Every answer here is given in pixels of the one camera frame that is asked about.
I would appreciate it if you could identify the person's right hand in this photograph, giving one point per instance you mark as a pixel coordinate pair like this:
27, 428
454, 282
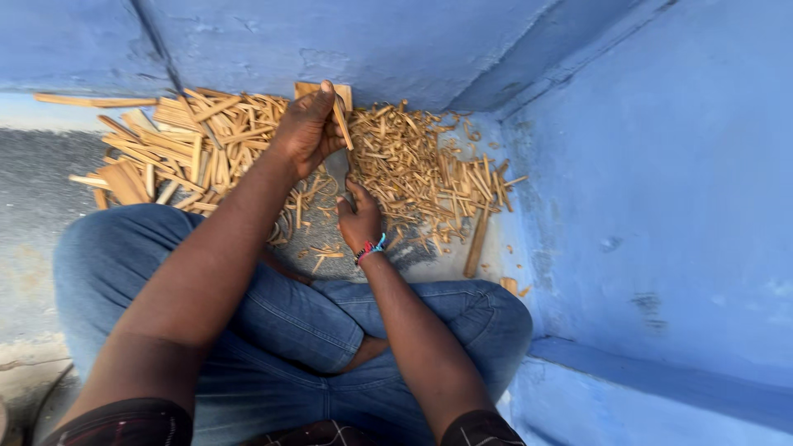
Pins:
360, 217

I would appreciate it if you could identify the person's left hand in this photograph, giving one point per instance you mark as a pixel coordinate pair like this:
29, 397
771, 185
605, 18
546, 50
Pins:
302, 133

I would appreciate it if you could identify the thin split wood stick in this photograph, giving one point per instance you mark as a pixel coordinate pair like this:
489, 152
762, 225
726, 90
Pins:
342, 127

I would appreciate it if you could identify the grey metal knife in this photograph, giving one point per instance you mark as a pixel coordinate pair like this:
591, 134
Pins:
338, 168

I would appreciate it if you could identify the wooden chopping block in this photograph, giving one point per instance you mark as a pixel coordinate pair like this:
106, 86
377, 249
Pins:
305, 90

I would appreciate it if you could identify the heap of thin wood splinters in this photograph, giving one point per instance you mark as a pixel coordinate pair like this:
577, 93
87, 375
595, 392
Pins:
409, 164

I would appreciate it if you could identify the pile of flat wood slats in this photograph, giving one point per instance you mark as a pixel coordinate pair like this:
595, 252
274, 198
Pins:
186, 148

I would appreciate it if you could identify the thick brown wood stick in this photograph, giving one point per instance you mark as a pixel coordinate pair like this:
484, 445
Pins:
477, 243

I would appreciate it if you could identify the person's blue jeans legs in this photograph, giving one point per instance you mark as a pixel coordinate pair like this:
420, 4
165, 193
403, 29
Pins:
291, 347

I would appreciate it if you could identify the small wood chip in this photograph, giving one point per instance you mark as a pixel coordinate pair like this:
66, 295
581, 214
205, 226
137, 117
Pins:
509, 285

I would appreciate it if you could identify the long flat wood strip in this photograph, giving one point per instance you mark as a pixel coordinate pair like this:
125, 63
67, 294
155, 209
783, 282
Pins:
93, 100

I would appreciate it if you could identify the person's dark checked shirt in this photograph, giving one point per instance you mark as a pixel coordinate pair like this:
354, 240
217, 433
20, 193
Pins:
124, 424

